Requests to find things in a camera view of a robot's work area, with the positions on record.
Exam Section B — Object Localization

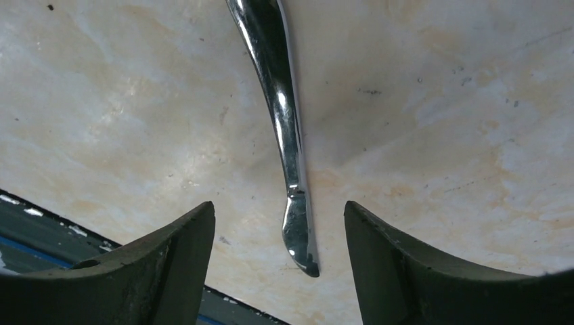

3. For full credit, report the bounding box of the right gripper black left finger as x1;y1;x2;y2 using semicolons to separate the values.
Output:
1;202;215;324

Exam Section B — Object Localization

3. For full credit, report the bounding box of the silver table knife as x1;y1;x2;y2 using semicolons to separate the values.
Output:
227;1;319;278

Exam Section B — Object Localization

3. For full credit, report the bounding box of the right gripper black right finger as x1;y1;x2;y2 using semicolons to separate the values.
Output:
344;201;573;324

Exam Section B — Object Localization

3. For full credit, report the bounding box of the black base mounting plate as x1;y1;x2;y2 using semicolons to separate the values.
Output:
1;190;283;324

